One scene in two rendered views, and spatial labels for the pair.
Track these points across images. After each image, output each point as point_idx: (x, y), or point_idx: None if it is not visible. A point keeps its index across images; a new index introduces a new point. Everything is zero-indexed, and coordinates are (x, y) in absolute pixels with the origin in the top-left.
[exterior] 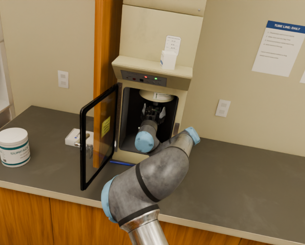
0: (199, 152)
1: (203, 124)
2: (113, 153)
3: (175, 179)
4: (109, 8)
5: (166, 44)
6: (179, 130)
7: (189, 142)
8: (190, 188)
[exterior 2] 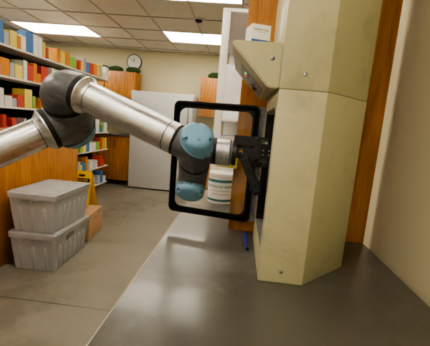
0: (375, 333)
1: None
2: (245, 217)
3: (44, 81)
4: (273, 16)
5: (280, 25)
6: None
7: (150, 116)
8: (213, 299)
